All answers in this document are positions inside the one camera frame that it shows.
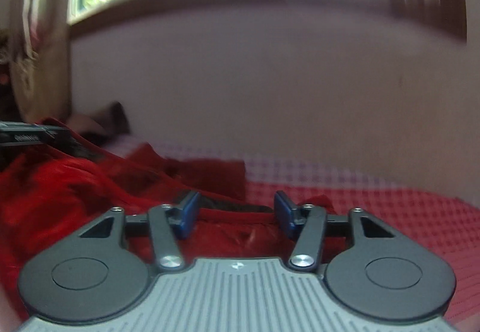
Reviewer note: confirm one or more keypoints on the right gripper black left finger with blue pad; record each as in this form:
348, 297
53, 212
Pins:
107, 266

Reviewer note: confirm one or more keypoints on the beige patterned curtain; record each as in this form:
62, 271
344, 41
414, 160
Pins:
39, 50

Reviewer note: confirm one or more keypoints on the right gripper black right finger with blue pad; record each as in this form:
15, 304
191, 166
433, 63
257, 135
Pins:
366, 265

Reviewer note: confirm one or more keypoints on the red puffer coat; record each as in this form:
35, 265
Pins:
46, 194

